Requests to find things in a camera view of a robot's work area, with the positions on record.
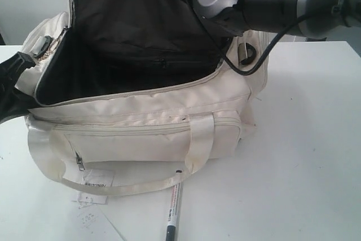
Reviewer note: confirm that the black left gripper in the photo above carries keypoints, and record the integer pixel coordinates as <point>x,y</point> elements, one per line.
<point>15,103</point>

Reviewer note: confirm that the cream fabric duffel bag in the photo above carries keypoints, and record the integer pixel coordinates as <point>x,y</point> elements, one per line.
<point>137,80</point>

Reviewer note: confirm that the black and white marker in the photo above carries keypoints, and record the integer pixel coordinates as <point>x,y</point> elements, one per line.
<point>173,213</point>

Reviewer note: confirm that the white paper hang tag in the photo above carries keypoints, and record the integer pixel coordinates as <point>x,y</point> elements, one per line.
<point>82,197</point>

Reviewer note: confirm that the small white price tag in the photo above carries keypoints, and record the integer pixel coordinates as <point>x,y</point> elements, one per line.
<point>89,220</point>

